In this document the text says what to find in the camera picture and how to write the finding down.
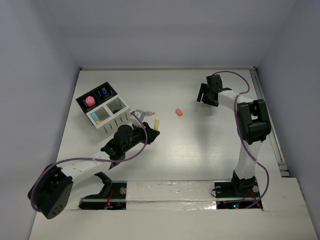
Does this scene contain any yellow marker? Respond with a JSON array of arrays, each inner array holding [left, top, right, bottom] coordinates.
[[153, 115, 160, 131]]

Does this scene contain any light blue marker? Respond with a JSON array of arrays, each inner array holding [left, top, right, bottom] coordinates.
[[91, 113, 100, 122]]

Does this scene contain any black highlighter blue cap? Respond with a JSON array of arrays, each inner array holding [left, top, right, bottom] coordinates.
[[101, 87, 109, 98]]

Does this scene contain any pink-capped marker tube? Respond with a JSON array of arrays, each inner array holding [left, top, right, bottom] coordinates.
[[85, 95, 96, 108]]

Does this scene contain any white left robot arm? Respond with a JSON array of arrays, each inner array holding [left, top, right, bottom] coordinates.
[[27, 122, 160, 220]]

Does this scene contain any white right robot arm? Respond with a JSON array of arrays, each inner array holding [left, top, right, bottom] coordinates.
[[196, 71, 272, 198]]

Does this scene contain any orange-tipped clear marker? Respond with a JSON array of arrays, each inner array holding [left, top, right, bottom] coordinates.
[[144, 111, 155, 117]]

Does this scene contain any white slotted organizer box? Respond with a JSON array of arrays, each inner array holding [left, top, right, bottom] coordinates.
[[86, 94, 131, 138]]

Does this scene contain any orange marker cap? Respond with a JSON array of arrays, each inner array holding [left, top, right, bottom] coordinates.
[[175, 108, 183, 117]]

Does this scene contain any black slotted organizer box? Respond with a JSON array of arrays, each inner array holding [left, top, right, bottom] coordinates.
[[76, 82, 118, 114]]

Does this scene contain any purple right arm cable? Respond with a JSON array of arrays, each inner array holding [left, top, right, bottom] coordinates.
[[214, 71, 270, 210]]

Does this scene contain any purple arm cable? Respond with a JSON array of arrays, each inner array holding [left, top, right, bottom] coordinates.
[[29, 112, 148, 213], [214, 71, 270, 210]]

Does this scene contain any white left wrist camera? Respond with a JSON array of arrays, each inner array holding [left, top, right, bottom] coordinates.
[[130, 109, 146, 122]]

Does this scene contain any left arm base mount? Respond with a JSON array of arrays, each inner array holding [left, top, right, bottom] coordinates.
[[78, 171, 127, 210]]

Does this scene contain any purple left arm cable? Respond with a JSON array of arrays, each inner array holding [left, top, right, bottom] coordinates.
[[29, 112, 148, 213]]

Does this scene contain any aluminium rail at wall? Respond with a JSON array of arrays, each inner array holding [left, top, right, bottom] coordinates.
[[249, 66, 290, 177]]

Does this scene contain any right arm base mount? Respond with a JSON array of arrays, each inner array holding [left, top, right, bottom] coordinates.
[[210, 171, 263, 210]]

